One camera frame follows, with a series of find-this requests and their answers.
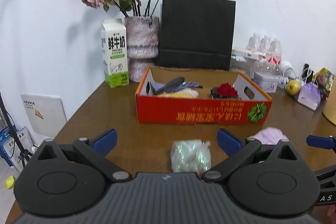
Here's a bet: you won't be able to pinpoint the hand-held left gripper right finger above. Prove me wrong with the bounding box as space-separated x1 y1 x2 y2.
202 129 299 184

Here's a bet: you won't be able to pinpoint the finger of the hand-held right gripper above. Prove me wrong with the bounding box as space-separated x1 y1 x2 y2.
306 135 336 153

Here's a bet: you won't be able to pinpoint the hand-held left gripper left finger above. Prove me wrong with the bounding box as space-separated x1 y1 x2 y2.
36 129 132 184

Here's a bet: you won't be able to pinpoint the fluffy lilac headband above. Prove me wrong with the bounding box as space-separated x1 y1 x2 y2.
245 127 289 146

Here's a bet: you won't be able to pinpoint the iridescent plastic wrap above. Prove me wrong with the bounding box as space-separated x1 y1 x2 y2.
170 139 211 173

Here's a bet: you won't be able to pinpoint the red cardboard box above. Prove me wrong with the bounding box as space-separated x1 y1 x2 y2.
135 66 273 125

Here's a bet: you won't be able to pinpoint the red artificial rose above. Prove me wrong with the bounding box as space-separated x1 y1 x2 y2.
212 83 238 97

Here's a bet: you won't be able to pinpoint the yellow white sheep plush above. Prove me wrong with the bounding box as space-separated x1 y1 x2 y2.
157 90 198 98

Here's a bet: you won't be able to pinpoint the purple woven fabric pouch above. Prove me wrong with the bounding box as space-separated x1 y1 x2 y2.
151 76 203 94

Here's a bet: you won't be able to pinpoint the yellow thermos jug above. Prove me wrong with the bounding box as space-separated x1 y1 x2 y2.
322 97 336 125

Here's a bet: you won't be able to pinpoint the purple tissue pack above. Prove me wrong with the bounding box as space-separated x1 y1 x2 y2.
297 83 321 111

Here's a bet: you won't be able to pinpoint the green apple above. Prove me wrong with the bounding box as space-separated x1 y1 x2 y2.
286 80 301 95

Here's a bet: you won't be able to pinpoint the colourful snack packet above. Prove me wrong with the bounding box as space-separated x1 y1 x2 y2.
315 68 335 94

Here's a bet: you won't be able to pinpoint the pale printed tin box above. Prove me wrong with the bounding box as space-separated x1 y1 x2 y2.
253 71 279 93

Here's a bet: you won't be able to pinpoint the black charger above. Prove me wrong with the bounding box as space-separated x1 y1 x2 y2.
302 63 315 83

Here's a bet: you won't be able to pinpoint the small white desk fan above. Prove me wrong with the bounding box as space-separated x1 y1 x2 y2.
277 60 297 88

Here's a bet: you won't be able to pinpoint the white green milk carton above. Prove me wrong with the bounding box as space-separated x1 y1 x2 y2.
101 18 130 88

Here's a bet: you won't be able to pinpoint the flat white carton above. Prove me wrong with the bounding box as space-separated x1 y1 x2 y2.
231 47 265 60

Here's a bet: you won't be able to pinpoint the black light stand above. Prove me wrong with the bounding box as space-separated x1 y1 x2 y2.
0 93 33 169

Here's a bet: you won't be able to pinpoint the blue printed bags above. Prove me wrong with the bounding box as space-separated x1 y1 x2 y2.
0 126 33 168

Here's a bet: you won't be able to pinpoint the clear water bottle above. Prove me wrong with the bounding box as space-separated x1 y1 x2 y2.
270 38 282 63
247 33 261 51
260 35 272 53

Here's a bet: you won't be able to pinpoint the small yellow-green container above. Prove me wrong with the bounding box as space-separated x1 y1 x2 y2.
4 175 16 189

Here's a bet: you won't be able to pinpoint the mottled purple ceramic vase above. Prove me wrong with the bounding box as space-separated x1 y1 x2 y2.
124 15 160 83

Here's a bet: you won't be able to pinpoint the black paper shopping bag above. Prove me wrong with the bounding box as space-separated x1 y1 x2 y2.
155 0 236 72

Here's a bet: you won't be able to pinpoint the white wall panel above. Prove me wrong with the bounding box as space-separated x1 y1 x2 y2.
20 93 67 139

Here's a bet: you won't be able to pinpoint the white cables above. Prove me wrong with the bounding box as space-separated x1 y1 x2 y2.
282 68 319 88

